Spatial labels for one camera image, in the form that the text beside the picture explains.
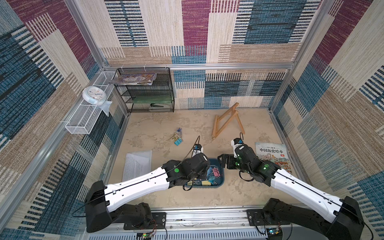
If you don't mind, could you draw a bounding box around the pink binder clip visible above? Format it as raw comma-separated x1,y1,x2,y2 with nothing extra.
212,168,221,178

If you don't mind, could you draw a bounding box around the teal plastic storage box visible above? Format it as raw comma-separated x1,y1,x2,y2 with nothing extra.
185,158,225,188

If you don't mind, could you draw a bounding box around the teal binder clip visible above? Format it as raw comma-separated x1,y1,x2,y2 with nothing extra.
175,138,183,146

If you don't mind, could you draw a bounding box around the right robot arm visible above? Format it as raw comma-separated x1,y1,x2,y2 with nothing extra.
218,139,366,240

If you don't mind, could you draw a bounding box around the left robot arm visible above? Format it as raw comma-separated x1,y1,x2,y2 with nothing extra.
85,152,211,233

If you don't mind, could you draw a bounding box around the colourful history picture book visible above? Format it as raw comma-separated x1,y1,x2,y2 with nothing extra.
255,143,292,174

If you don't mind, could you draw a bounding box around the wooden easel stand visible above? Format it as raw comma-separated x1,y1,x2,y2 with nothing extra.
212,103,245,139

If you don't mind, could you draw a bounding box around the white paper document pouch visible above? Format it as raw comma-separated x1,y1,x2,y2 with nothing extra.
122,150,152,182

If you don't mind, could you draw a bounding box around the magazine on shelf top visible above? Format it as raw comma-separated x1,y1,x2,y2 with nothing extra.
109,74,157,86

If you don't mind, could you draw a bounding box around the white round clock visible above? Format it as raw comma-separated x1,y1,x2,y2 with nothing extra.
82,86,107,106

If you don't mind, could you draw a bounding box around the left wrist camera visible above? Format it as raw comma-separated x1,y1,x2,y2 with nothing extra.
192,144,203,157

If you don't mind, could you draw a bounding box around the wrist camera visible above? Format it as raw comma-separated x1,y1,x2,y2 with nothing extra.
231,138,244,150
192,144,203,157

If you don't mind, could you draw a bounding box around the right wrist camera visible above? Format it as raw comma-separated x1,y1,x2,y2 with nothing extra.
231,138,244,150

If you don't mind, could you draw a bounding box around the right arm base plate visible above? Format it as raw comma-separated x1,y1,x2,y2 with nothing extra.
246,209,291,226

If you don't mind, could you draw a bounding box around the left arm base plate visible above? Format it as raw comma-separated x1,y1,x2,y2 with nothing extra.
123,212,167,230

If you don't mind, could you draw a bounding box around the black wire mesh shelf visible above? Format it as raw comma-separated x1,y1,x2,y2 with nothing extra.
113,67,175,114

